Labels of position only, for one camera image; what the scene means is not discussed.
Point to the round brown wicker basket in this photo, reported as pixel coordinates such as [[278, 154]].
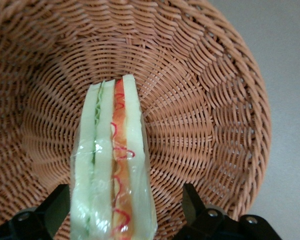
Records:
[[190, 100]]

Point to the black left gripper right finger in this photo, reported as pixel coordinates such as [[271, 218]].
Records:
[[200, 215]]

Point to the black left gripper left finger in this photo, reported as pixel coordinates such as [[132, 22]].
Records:
[[47, 215]]

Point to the triangle sandwich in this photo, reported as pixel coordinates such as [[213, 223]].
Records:
[[107, 160]]

